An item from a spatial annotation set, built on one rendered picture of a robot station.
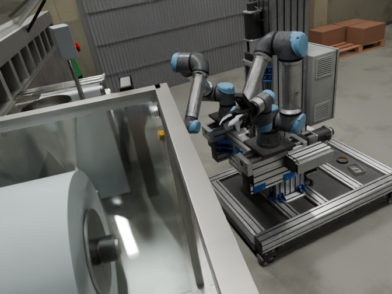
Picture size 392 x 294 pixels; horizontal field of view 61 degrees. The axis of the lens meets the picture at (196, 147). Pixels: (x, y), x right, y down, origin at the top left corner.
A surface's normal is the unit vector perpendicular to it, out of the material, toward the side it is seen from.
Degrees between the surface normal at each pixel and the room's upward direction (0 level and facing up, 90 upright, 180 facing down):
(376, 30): 90
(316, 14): 90
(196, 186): 0
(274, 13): 90
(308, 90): 90
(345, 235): 0
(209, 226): 0
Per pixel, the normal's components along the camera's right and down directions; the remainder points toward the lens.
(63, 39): 0.52, 0.37
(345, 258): -0.14, -0.86
